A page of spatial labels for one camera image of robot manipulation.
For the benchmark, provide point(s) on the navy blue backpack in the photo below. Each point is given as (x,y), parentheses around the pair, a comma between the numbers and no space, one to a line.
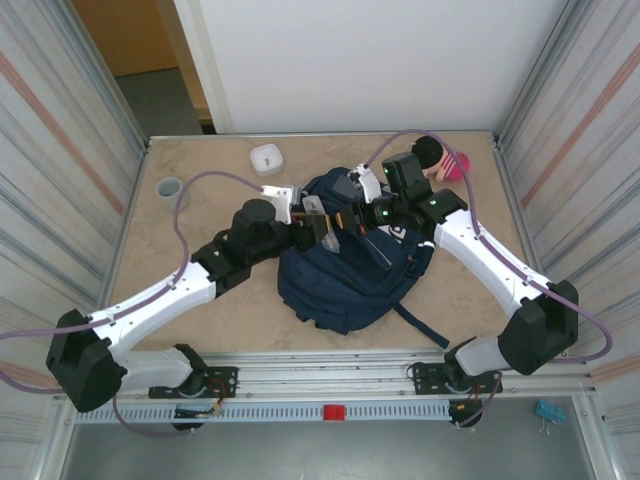
(340,290)

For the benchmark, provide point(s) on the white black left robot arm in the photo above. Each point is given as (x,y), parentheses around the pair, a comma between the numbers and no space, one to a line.
(155,300)

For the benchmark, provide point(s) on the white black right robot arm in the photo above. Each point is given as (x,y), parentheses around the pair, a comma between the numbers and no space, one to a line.
(490,265)

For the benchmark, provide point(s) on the pink striped plush doll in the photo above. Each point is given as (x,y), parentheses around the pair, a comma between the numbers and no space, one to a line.
(457,170)

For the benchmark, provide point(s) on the grey cup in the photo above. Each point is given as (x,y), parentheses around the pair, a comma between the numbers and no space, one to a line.
(167,192)

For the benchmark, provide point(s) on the corrugated plastic side panel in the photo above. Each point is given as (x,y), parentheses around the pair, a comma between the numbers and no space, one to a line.
(50,200)
(590,150)

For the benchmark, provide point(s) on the wooden door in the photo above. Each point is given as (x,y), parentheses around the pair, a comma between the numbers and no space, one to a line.
(125,35)

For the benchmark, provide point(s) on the blue binder clip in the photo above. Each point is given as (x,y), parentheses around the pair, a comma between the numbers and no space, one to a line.
(549,411)

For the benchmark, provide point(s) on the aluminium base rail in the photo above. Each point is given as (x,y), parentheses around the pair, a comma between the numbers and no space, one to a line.
(325,375)

